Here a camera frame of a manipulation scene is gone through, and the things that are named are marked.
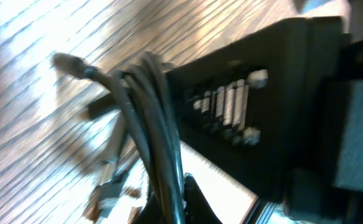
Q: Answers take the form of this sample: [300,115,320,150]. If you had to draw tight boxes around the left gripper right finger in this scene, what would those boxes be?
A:
[184,174,222,224]

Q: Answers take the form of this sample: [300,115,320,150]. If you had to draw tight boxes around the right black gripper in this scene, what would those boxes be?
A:
[283,39,363,223]

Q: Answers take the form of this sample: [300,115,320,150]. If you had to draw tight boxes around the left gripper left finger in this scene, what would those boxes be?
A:
[131,194,159,224]

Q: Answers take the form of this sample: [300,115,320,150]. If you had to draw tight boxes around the black cable bundle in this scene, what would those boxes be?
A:
[50,51,187,224]

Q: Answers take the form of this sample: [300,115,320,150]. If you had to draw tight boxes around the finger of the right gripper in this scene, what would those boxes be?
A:
[167,16,342,202]

